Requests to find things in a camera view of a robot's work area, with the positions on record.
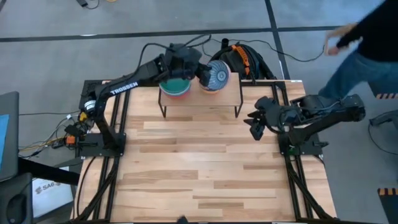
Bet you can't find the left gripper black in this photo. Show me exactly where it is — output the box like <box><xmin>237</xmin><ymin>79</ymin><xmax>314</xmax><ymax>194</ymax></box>
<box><xmin>164</xmin><ymin>42</ymin><xmax>213</xmax><ymax>88</ymax></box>

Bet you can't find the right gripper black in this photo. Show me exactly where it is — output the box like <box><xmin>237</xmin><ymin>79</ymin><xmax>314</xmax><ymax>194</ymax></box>
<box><xmin>243</xmin><ymin>95</ymin><xmax>292</xmax><ymax>141</ymax></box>

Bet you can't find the blue white radial bowl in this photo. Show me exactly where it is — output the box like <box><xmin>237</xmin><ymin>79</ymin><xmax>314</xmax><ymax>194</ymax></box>
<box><xmin>200</xmin><ymin>59</ymin><xmax>232</xmax><ymax>91</ymax></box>

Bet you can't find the plain green bowl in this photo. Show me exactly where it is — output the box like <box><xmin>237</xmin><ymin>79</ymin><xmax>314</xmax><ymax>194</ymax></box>
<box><xmin>159</xmin><ymin>77</ymin><xmax>192</xmax><ymax>94</ymax></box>

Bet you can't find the plain red bowl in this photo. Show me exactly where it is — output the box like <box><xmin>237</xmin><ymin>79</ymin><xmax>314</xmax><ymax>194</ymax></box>
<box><xmin>163</xmin><ymin>92</ymin><xmax>190</xmax><ymax>100</ymax></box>

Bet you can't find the person's forearm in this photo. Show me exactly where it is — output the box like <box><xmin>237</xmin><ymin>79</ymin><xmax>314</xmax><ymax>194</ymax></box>
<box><xmin>324</xmin><ymin>22</ymin><xmax>359</xmax><ymax>47</ymax></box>

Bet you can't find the wooden shelf with black legs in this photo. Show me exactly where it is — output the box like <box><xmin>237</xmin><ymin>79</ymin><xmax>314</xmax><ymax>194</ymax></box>
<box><xmin>157</xmin><ymin>72</ymin><xmax>245</xmax><ymax>119</ymax></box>

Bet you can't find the black and orange backpack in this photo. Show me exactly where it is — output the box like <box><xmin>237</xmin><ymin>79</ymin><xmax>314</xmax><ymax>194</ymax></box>
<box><xmin>210</xmin><ymin>37</ymin><xmax>277</xmax><ymax>82</ymax></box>

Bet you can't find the person's hand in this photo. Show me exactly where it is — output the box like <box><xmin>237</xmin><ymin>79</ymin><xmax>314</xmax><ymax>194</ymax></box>
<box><xmin>326</xmin><ymin>45</ymin><xmax>342</xmax><ymax>57</ymax></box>

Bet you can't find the black hazard-striped platform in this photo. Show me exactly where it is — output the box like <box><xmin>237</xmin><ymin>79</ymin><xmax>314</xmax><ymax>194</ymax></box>
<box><xmin>377</xmin><ymin>187</ymin><xmax>398</xmax><ymax>224</ymax></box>
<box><xmin>374</xmin><ymin>91</ymin><xmax>398</xmax><ymax>100</ymax></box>

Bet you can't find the black power adapter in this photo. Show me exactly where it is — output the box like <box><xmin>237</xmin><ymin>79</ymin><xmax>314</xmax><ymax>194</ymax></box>
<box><xmin>76</xmin><ymin>0</ymin><xmax>100</xmax><ymax>10</ymax></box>

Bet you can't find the person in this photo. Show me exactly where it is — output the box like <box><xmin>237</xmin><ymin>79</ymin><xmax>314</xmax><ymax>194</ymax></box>
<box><xmin>317</xmin><ymin>0</ymin><xmax>398</xmax><ymax>101</ymax></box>

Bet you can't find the black stand beam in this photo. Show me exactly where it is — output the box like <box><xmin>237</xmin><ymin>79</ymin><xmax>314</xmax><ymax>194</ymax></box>
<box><xmin>17</xmin><ymin>156</ymin><xmax>81</xmax><ymax>187</ymax></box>

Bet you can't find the white cardboard box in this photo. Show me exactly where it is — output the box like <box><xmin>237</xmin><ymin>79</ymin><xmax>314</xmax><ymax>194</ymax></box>
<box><xmin>32</xmin><ymin>166</ymin><xmax>75</xmax><ymax>218</ymax></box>

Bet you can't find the grey monitor with blue screen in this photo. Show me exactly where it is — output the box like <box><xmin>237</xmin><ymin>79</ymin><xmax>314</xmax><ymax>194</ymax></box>
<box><xmin>0</xmin><ymin>90</ymin><xmax>21</xmax><ymax>183</ymax></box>

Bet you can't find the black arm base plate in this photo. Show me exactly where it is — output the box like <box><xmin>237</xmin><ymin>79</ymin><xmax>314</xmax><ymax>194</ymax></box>
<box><xmin>277</xmin><ymin>130</ymin><xmax>330</xmax><ymax>157</ymax></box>
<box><xmin>75</xmin><ymin>132</ymin><xmax>127</xmax><ymax>158</ymax></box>

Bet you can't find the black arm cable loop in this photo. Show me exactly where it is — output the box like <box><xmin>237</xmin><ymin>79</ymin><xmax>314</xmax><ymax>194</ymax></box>
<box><xmin>136</xmin><ymin>33</ymin><xmax>213</xmax><ymax>77</ymax></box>

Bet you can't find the black aluminium table frame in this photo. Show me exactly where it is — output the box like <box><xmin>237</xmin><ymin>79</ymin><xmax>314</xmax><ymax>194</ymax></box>
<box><xmin>70</xmin><ymin>79</ymin><xmax>337</xmax><ymax>223</ymax></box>

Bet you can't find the long black floor cable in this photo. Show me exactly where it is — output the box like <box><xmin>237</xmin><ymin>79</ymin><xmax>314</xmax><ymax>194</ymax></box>
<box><xmin>201</xmin><ymin>33</ymin><xmax>326</xmax><ymax>63</ymax></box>

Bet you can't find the thin black cable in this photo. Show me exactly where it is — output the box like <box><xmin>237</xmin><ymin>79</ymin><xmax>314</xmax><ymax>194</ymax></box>
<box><xmin>366</xmin><ymin>118</ymin><xmax>398</xmax><ymax>168</ymax></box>

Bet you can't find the grey metal bracket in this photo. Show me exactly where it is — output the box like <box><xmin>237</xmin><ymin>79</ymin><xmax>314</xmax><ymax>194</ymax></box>
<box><xmin>369</xmin><ymin>109</ymin><xmax>398</xmax><ymax>128</ymax></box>

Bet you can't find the bundle of loose cables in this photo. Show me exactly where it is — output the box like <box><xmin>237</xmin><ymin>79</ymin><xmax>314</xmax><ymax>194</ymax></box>
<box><xmin>17</xmin><ymin>110</ymin><xmax>94</xmax><ymax>158</ymax></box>

